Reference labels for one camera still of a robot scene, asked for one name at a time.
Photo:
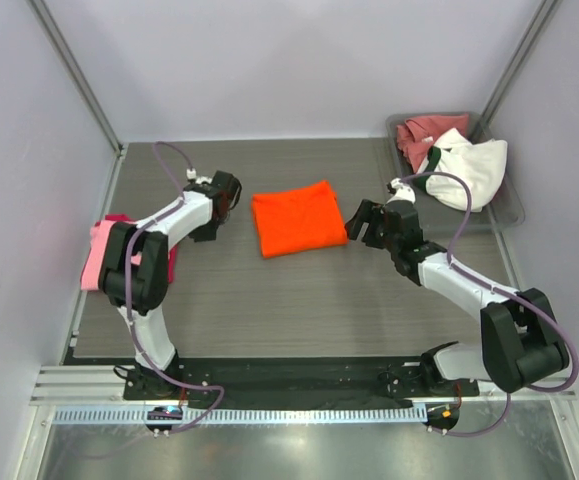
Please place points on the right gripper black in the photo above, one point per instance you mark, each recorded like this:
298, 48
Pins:
367, 210

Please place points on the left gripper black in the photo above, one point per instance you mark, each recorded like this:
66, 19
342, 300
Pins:
205, 235

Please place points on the orange t shirt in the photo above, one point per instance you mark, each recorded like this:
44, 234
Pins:
298, 220

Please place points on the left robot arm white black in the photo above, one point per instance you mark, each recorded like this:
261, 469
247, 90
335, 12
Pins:
134, 274

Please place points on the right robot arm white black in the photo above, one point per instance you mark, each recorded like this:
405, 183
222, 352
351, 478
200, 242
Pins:
520, 344

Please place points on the folded magenta t shirt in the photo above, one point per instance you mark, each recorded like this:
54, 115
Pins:
172, 256

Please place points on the dusty red t shirt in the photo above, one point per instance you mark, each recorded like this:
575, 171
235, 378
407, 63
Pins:
416, 135

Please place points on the white t shirt green collar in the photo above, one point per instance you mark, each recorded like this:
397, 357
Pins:
480, 166

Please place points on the folded light pink t shirt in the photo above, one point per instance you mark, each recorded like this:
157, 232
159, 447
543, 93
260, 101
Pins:
99, 236

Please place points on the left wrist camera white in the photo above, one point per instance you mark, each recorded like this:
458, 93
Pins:
198, 177

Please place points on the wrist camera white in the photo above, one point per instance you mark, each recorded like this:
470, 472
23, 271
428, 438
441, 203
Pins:
400, 191
198, 177

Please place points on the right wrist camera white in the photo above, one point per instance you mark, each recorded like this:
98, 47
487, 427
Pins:
400, 191

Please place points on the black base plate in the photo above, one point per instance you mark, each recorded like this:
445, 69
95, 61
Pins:
208, 390

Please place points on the left aluminium corner post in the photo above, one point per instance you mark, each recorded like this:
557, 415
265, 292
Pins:
65, 54

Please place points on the aluminium corner post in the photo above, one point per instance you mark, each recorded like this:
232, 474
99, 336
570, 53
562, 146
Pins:
529, 40
65, 54

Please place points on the right aluminium corner post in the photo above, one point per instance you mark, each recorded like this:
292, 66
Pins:
529, 40

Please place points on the slotted cable duct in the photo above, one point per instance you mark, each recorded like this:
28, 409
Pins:
170, 415

